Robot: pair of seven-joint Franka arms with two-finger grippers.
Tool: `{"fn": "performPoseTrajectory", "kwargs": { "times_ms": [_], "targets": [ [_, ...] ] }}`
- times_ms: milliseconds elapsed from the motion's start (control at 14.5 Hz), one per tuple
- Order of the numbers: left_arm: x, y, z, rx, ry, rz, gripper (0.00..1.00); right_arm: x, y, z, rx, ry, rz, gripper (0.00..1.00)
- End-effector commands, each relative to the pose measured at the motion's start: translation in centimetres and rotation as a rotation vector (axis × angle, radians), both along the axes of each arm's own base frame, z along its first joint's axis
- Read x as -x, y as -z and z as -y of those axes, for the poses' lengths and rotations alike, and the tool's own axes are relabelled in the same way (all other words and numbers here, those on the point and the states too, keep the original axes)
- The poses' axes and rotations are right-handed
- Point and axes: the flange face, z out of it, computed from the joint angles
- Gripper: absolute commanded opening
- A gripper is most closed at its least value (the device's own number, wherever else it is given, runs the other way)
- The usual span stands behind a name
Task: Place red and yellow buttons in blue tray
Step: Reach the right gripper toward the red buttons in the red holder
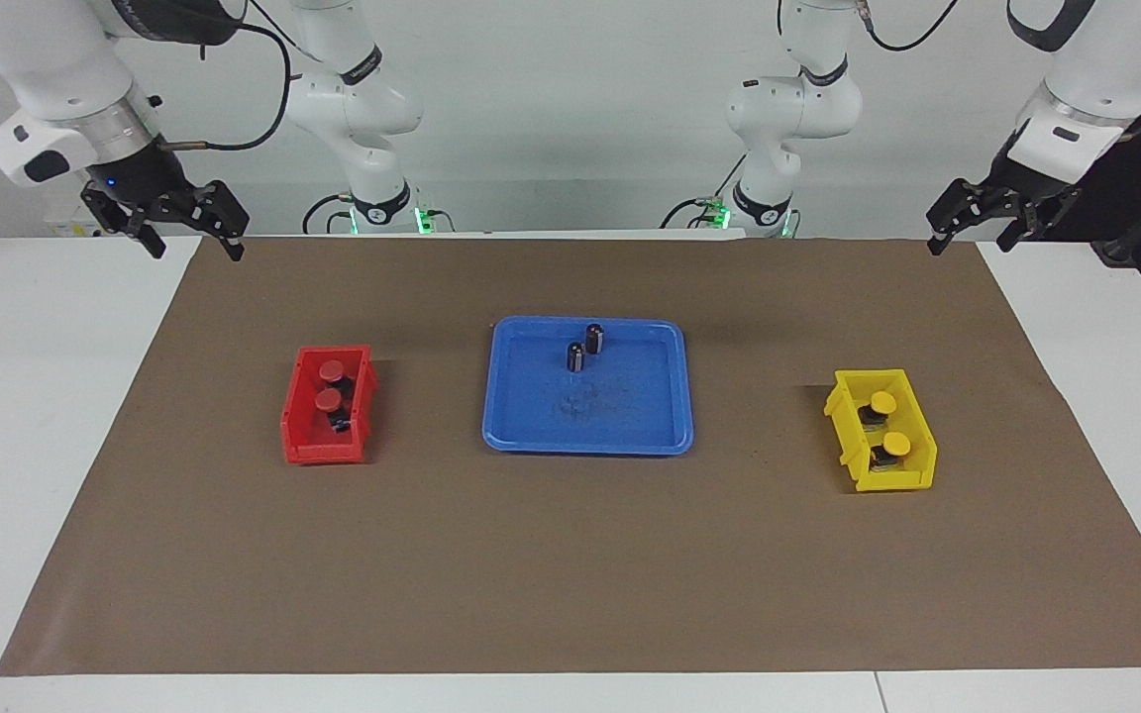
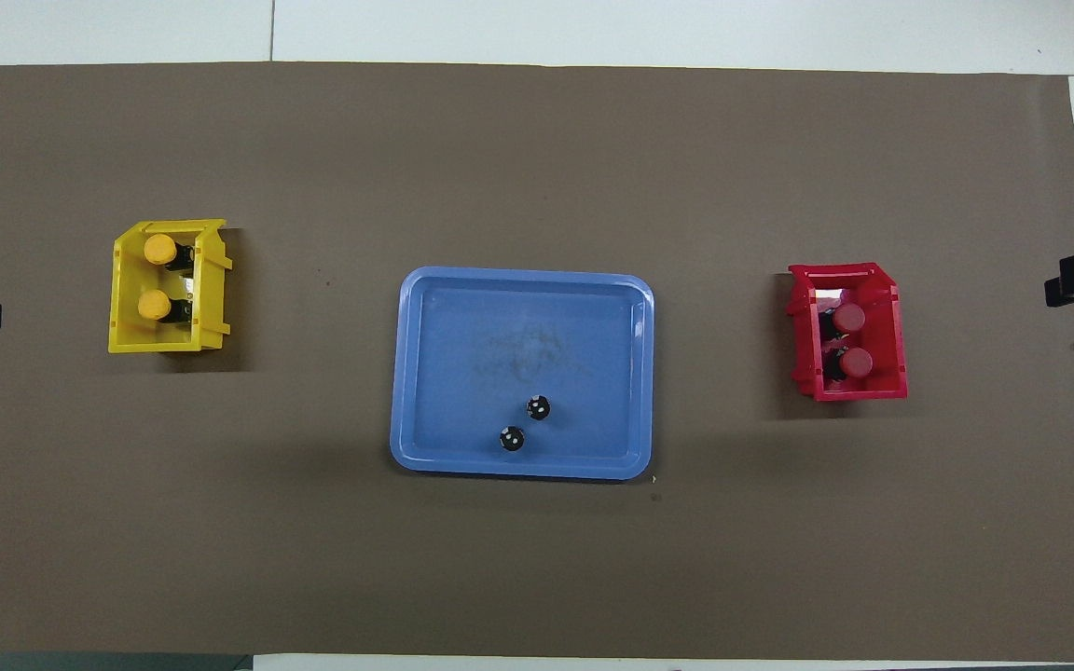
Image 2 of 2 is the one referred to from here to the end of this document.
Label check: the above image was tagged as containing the yellow plastic storage bin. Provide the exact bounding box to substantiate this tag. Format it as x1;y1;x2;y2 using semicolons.
108;219;234;355

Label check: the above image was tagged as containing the blue plastic tray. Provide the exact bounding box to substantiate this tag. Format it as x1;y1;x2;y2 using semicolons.
390;267;656;482

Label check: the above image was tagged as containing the yellow push button switch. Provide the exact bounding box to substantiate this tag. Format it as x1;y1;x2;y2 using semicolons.
143;233;197;273
137;289;195;325

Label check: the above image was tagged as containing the brown paper table mat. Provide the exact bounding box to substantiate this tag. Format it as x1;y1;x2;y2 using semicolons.
0;61;1074;663

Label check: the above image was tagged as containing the red plastic storage bin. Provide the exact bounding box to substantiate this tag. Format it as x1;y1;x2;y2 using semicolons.
787;263;909;403

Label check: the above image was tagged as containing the red push button switch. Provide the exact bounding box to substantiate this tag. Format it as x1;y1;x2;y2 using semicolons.
822;346;875;381
818;302;868;338

